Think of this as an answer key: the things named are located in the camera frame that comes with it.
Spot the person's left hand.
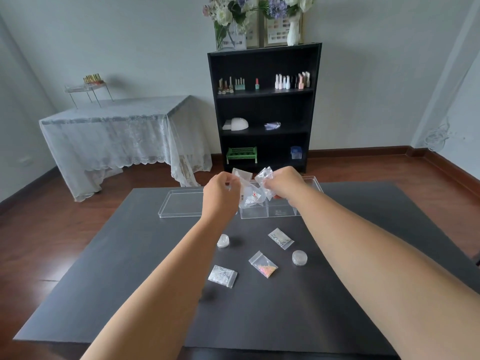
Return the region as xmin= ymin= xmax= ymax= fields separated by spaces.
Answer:
xmin=201 ymin=171 xmax=243 ymax=222

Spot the person's right hand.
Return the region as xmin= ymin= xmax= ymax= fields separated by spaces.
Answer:
xmin=262 ymin=166 xmax=313 ymax=207

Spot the clear plastic bag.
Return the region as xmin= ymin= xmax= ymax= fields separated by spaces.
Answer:
xmin=254 ymin=166 xmax=277 ymax=201

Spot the clear bag with red-white pieces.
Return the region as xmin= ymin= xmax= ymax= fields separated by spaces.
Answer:
xmin=232 ymin=168 xmax=268 ymax=207

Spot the person's right forearm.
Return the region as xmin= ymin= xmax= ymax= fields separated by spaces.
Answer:
xmin=290 ymin=189 xmax=480 ymax=360

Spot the person's left forearm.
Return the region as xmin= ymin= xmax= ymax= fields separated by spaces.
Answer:
xmin=80 ymin=215 xmax=237 ymax=360

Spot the green plastic rack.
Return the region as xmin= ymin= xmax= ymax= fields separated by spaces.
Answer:
xmin=226 ymin=147 xmax=259 ymax=165

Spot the clear acrylic organizer box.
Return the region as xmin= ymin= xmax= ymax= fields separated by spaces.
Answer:
xmin=238 ymin=176 xmax=324 ymax=220

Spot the white nail lamp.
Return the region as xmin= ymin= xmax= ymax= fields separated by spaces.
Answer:
xmin=222 ymin=117 xmax=250 ymax=132

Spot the clear bag with silver beads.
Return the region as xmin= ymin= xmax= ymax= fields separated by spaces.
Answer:
xmin=268 ymin=228 xmax=295 ymax=251

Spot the clear acrylic lid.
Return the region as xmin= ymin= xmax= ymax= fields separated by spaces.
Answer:
xmin=158 ymin=188 xmax=206 ymax=219

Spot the black bookshelf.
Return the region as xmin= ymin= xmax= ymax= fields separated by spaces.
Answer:
xmin=207 ymin=42 xmax=323 ymax=174

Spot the clear bag with orange beads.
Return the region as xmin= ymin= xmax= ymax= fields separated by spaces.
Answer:
xmin=248 ymin=250 xmax=279 ymax=279

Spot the row of dark polish bottles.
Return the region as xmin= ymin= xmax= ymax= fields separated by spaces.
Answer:
xmin=217 ymin=76 xmax=260 ymax=95

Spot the clear bag with white pieces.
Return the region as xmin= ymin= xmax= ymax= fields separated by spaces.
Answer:
xmin=207 ymin=264 xmax=238 ymax=289

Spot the row of pale polish bottles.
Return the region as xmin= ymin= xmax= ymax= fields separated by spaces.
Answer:
xmin=274 ymin=71 xmax=311 ymax=90

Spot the table with white lace cloth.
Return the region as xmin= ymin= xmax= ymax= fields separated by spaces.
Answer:
xmin=38 ymin=95 xmax=214 ymax=203

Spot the wide framed colour chart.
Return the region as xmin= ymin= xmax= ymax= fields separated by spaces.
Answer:
xmin=263 ymin=0 xmax=304 ymax=48

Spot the white vase with purple flowers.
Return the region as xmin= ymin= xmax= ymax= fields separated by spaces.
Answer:
xmin=262 ymin=0 xmax=316 ymax=47

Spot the glass vase with white flowers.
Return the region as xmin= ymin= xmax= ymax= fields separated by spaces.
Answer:
xmin=202 ymin=0 xmax=260 ymax=52

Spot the clear acrylic riser stand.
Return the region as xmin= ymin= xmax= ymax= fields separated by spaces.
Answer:
xmin=64 ymin=82 xmax=115 ymax=110

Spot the white tangled cable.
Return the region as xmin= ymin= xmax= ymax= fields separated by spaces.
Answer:
xmin=423 ymin=117 xmax=466 ymax=153

